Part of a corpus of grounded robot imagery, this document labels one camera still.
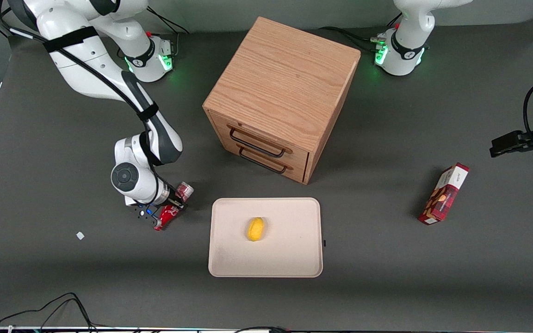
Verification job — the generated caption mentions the red cookie box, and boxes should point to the red cookie box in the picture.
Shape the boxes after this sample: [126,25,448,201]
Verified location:
[418,162,471,226]

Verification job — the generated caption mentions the red coke bottle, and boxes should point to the red coke bottle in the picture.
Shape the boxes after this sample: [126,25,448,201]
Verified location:
[152,181,195,231]

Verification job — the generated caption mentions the black cables at left arm base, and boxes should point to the black cables at left arm base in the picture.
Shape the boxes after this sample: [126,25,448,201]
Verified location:
[317,13,403,54]

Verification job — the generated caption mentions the black metal drawer handle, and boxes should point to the black metal drawer handle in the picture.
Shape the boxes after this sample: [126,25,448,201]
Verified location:
[229,125,293,159]
[238,145,293,175]

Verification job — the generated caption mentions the yellow lemon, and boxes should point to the yellow lemon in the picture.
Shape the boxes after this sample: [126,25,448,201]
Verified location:
[247,217,266,242]

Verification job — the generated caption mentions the black floor cable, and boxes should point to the black floor cable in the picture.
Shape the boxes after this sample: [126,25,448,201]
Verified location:
[40,298,92,333]
[0,292,98,333]

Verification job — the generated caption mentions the black cable along right arm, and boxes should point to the black cable along right arm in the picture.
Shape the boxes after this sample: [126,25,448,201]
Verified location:
[10,27,174,204]

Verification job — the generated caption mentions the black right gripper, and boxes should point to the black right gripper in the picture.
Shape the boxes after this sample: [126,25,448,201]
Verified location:
[155,194,188,218]

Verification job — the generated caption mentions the black cables at arm base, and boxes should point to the black cables at arm base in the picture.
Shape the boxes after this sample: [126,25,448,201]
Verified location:
[317,13,403,54]
[118,6,190,61]

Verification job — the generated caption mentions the black cables at right arm base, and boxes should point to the black cables at right arm base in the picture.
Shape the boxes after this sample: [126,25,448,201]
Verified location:
[118,6,190,61]

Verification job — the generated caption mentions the beige plastic tray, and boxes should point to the beige plastic tray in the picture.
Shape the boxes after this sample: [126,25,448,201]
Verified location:
[208,197,323,278]

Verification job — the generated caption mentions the wooden two-drawer cabinet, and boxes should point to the wooden two-drawer cabinet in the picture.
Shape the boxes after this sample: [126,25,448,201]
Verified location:
[203,17,361,185]

